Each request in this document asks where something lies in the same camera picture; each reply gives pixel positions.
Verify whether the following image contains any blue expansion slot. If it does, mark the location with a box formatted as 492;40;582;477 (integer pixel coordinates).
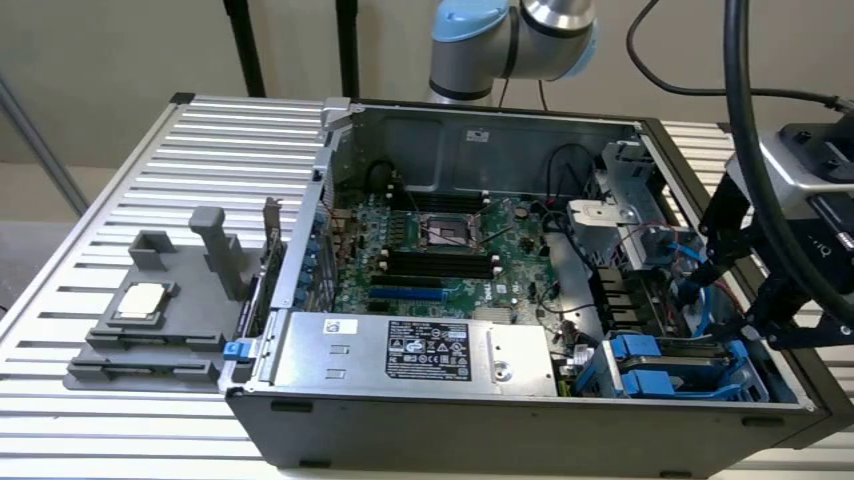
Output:
369;286;448;305

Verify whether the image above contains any thick black cable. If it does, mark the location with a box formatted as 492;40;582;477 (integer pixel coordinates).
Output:
723;0;854;332

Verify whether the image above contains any green motherboard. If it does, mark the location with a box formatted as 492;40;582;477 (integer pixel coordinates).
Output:
332;191;604;322

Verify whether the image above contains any blue disk wire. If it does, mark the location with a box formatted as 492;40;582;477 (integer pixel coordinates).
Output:
656;233;712;342

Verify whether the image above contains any blue drive bay cage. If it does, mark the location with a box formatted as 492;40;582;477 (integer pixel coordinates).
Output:
602;331;771;402

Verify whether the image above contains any CPU socket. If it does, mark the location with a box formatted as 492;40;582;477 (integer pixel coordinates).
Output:
416;211;484;250

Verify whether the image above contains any black expansion slot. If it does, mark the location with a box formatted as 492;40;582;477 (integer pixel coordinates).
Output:
369;274;444;290

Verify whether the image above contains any black RAM slot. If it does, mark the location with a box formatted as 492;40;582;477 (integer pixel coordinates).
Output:
386;254;500;266
390;194;486;203
390;199;486;208
386;248;500;260
390;189;486;198
386;266;500;278
386;260;500;272
390;204;486;213

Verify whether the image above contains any grey metal post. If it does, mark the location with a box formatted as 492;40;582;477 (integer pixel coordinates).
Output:
0;73;90;217

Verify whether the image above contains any metal disk bay cage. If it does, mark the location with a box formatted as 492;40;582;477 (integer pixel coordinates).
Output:
565;141;677;267

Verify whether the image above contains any grey parts rack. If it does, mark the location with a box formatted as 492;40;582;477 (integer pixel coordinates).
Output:
62;206;284;397

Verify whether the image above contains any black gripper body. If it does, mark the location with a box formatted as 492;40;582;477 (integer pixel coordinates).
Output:
804;189;854;275

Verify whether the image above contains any black looped wire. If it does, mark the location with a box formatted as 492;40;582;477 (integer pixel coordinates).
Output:
544;143;597;204

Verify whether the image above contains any silver power supply unit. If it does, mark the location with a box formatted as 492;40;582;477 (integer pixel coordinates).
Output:
256;311;561;400

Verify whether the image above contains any black pole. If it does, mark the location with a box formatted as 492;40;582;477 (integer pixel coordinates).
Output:
336;0;364;99
225;0;270;99

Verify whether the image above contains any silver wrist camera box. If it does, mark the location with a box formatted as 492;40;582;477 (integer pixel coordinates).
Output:
725;121;854;214

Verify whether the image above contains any black open PC case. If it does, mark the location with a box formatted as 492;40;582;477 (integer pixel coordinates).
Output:
224;97;837;471

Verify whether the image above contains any RAM stick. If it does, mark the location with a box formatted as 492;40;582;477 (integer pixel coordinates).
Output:
85;365;210;377

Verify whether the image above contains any silver CPU chip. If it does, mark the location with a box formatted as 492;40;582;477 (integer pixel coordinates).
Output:
115;281;181;320

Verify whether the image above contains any thin black cable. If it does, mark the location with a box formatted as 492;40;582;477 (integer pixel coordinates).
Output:
625;0;854;112

